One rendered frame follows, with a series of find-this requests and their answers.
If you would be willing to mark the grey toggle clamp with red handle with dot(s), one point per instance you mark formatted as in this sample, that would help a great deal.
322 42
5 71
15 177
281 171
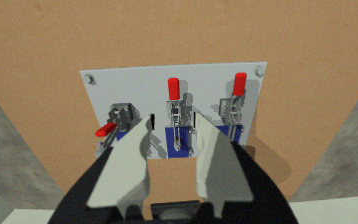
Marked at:
119 113
225 105

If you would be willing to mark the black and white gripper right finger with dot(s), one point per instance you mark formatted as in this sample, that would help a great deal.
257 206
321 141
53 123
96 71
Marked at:
239 189

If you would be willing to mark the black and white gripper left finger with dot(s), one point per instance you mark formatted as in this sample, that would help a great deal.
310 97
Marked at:
117 179

